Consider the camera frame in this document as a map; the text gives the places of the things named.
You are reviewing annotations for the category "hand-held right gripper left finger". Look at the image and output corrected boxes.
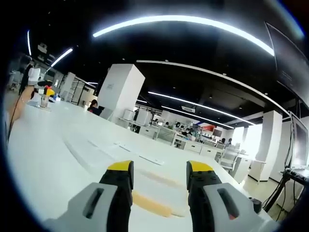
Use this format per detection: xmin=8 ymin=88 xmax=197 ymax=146
xmin=43 ymin=159 xmax=135 ymax=232

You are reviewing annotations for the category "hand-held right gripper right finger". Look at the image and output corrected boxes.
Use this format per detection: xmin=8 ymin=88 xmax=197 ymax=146
xmin=185 ymin=160 xmax=281 ymax=232

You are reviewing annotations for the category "short ceiling light strip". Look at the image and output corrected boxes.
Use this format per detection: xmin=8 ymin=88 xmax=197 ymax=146
xmin=50 ymin=47 xmax=74 ymax=68

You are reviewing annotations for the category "white office chair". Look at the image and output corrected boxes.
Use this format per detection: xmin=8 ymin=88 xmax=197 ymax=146
xmin=220 ymin=145 xmax=240 ymax=173

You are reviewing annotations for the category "light wooden strip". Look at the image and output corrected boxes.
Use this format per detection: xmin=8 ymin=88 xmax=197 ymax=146
xmin=132 ymin=190 xmax=187 ymax=218

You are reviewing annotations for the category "white square pillar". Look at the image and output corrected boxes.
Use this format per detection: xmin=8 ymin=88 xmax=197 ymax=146
xmin=97 ymin=63 xmax=146 ymax=117

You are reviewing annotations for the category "white slim pillar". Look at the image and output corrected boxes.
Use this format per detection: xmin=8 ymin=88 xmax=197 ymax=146
xmin=250 ymin=110 xmax=283 ymax=182

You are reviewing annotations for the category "computer monitor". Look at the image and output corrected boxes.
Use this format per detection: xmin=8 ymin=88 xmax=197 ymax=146
xmin=289 ymin=113 xmax=309 ymax=170

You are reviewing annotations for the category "long curved ceiling light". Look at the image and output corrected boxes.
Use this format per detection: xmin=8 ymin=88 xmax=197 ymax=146
xmin=92 ymin=14 xmax=276 ymax=57

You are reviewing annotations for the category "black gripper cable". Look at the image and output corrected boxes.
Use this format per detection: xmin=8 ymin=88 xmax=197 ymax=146
xmin=6 ymin=88 xmax=26 ymax=144

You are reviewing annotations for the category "large dark wall screen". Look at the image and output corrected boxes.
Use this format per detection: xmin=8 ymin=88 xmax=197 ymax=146
xmin=264 ymin=21 xmax=309 ymax=98

